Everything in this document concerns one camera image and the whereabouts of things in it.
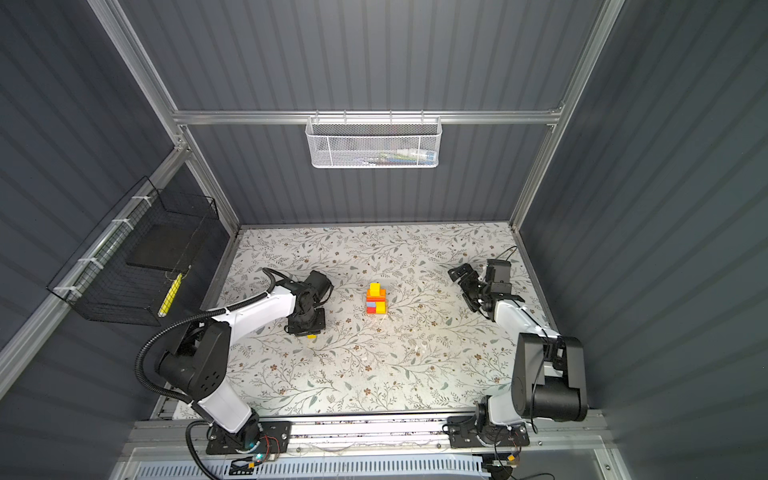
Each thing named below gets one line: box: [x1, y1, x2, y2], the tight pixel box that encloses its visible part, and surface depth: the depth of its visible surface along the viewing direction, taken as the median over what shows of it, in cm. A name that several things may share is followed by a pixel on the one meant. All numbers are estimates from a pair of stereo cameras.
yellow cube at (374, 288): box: [369, 282, 381, 296], surface depth 91 cm
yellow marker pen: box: [157, 273, 183, 318], surface depth 70 cm
